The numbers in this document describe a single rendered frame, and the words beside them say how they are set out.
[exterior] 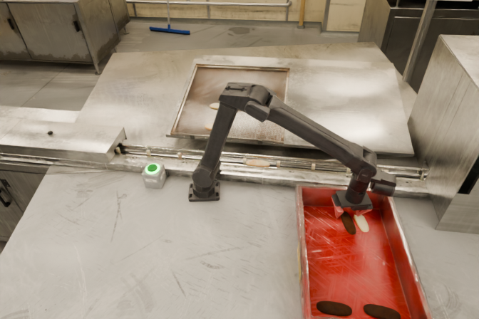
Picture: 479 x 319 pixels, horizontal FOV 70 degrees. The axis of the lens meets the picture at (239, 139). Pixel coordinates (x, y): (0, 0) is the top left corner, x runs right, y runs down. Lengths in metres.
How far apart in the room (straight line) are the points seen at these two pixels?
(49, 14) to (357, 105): 3.21
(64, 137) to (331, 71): 1.30
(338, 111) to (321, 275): 0.77
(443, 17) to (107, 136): 2.48
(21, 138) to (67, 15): 2.36
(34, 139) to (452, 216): 1.63
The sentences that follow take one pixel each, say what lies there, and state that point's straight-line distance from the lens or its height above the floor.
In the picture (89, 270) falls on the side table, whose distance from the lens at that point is 1.27.
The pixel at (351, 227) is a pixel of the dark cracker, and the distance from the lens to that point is 1.27.
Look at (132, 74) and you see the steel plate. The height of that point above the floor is 0.82.
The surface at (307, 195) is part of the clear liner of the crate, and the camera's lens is 1.26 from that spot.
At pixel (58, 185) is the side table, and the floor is 0.82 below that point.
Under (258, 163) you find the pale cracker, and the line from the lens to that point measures 1.40.
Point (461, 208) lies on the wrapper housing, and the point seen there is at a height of 0.94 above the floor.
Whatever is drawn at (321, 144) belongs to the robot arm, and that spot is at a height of 1.18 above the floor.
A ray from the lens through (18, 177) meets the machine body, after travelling 1.89.
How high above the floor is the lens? 1.83
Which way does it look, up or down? 40 degrees down
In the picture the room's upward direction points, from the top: 2 degrees counter-clockwise
